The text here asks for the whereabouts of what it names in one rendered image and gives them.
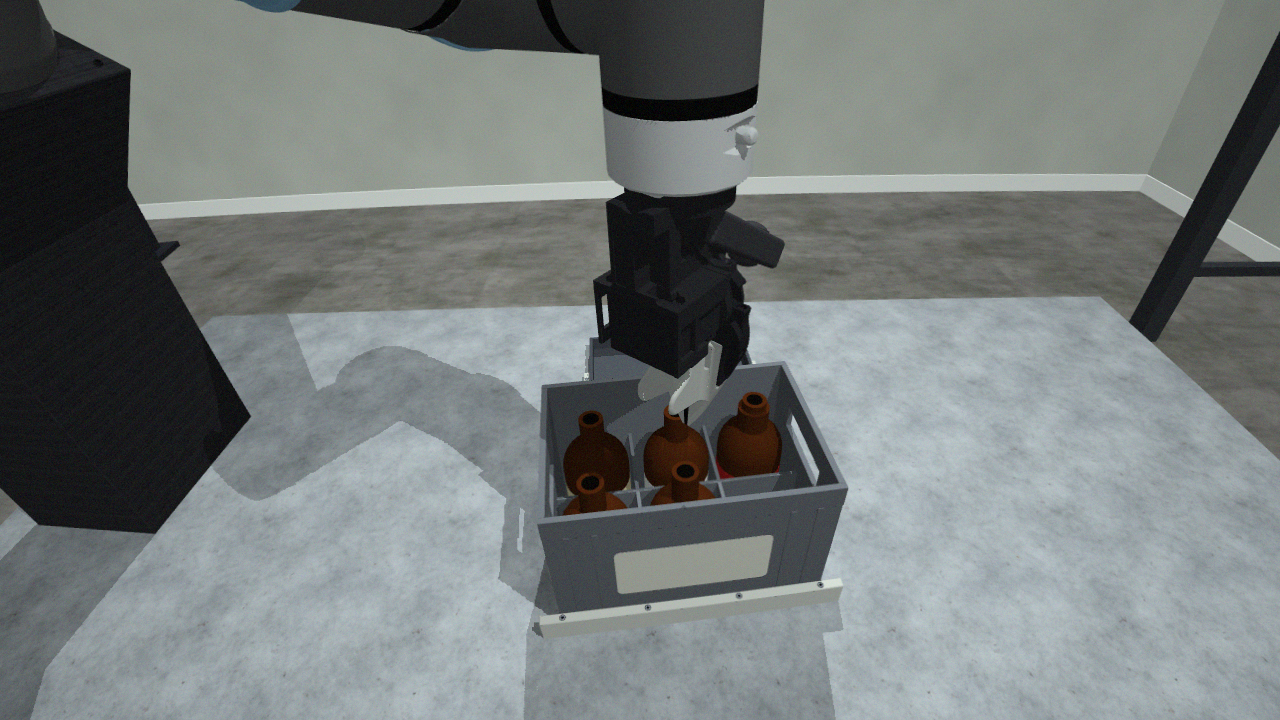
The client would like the brown bottle with red label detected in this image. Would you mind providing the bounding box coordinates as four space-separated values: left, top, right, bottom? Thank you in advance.
716 392 782 479

